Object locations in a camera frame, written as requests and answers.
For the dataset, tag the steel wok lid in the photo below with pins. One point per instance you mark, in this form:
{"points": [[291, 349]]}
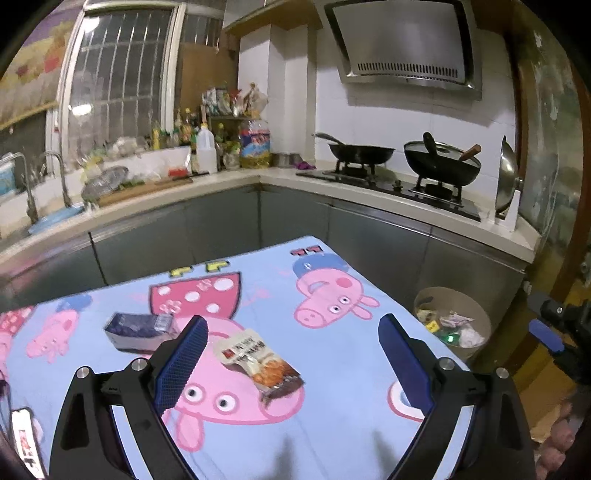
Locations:
{"points": [[509, 180]]}

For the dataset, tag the Peppa Pig blue tablecloth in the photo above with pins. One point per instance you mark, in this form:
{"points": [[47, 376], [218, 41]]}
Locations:
{"points": [[350, 420]]}

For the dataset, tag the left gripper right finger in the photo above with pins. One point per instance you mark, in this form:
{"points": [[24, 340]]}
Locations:
{"points": [[497, 444]]}

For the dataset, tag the round glass pot lid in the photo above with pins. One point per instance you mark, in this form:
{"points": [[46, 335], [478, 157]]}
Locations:
{"points": [[105, 183]]}

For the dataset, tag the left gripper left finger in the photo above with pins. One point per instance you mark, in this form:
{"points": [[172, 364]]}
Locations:
{"points": [[87, 444]]}

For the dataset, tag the navy white milk carton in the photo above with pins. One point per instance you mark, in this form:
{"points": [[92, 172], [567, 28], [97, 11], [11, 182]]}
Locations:
{"points": [[142, 333]]}

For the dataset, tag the white plastic jug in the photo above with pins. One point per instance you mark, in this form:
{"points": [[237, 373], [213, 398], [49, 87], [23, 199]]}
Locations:
{"points": [[206, 150]]}

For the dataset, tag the cooking oil bottle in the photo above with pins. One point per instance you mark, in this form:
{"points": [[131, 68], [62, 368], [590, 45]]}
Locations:
{"points": [[254, 138]]}

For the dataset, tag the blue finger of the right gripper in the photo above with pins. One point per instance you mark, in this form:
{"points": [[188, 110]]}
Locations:
{"points": [[546, 336]]}

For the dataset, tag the black frying pan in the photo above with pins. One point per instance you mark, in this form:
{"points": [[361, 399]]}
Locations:
{"points": [[359, 154]]}

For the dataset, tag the gas stove top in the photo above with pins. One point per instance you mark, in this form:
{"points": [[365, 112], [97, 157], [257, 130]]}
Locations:
{"points": [[436, 195]]}

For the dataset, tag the black wok with lid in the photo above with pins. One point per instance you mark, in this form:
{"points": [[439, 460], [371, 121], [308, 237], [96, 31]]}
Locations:
{"points": [[443, 164]]}

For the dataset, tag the window with bars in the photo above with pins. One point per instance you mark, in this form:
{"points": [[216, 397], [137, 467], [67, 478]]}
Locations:
{"points": [[118, 78]]}

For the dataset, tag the white round trash bin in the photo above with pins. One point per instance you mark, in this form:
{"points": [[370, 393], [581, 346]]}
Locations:
{"points": [[455, 319]]}

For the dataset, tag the range hood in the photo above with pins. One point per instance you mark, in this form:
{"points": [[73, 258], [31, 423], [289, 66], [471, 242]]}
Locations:
{"points": [[431, 44]]}

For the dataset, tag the person's right hand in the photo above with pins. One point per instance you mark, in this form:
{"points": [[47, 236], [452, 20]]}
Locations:
{"points": [[552, 452]]}

